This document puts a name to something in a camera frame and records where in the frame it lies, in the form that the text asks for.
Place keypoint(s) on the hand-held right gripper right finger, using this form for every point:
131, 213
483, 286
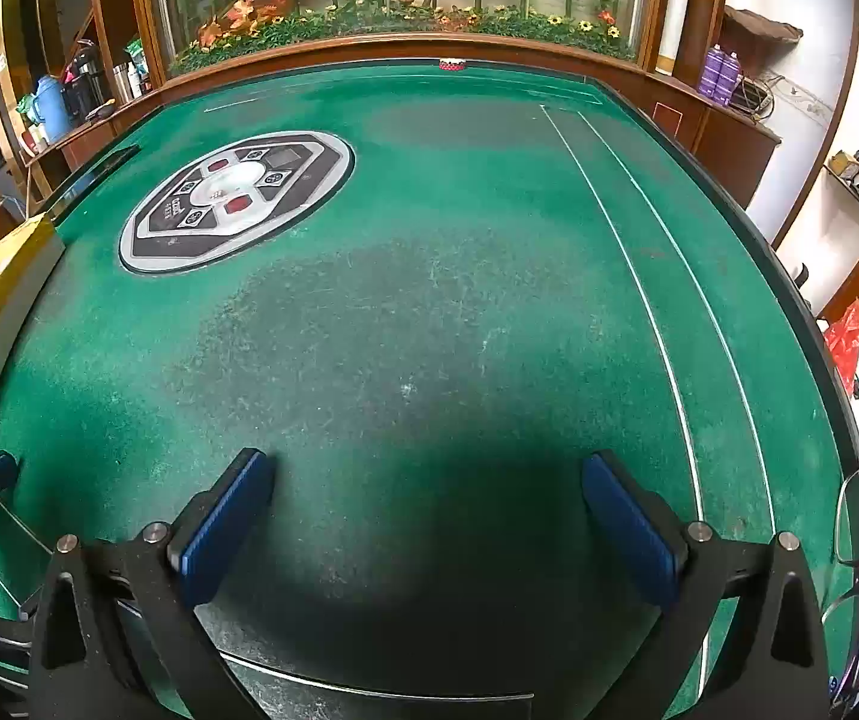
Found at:
628, 525

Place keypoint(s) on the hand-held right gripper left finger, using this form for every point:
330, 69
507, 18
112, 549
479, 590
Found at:
223, 525

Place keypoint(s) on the yellow-rimmed white tray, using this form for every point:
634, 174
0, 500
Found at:
21, 255

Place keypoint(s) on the red plastic bag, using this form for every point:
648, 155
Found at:
846, 345

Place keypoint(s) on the black rectangular table panel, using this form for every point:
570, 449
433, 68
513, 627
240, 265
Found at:
92, 174

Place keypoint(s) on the grey table control panel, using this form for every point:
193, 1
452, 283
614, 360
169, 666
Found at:
234, 199

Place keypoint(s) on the blue thermos jug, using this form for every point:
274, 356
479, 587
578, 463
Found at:
51, 109

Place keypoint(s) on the black thermos kettle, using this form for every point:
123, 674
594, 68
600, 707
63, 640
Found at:
84, 86

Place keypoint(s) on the small yellow carton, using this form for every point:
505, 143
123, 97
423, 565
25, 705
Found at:
843, 165

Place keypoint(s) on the steel tumbler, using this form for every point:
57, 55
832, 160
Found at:
123, 82

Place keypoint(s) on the green white bottles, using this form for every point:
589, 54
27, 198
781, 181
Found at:
138, 71

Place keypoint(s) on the purple spray can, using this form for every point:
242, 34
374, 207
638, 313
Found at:
714, 75
732, 81

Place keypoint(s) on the small red white object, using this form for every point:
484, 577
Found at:
452, 64

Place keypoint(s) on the artificial flower display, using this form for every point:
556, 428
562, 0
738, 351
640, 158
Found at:
369, 19

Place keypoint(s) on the wooden wall shelf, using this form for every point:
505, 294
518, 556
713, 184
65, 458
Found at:
763, 22

